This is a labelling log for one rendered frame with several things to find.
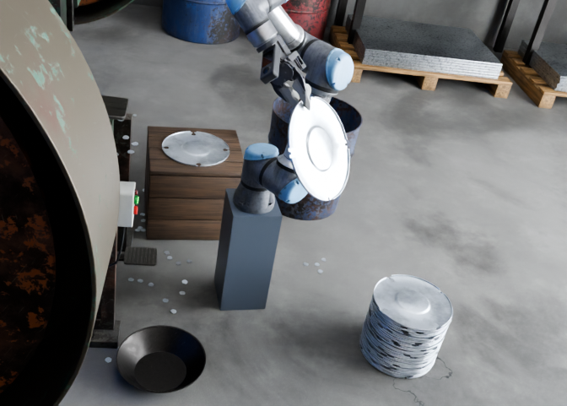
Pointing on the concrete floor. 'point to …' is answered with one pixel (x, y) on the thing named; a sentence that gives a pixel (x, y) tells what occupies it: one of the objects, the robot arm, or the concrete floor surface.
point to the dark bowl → (160, 359)
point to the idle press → (50, 200)
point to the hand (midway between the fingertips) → (304, 107)
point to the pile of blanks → (398, 345)
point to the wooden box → (187, 188)
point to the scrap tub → (277, 135)
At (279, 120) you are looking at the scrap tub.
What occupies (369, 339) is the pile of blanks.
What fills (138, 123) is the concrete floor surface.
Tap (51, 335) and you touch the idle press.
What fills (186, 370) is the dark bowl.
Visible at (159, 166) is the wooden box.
